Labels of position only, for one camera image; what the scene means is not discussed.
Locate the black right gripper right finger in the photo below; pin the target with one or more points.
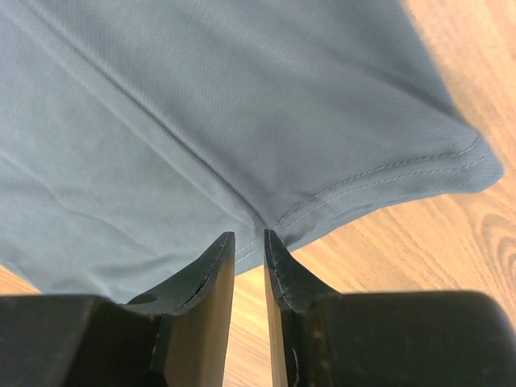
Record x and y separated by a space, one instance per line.
321 337

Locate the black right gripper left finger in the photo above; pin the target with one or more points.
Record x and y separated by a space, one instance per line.
174 334

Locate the grey t shirt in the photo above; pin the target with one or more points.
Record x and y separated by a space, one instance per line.
134 133

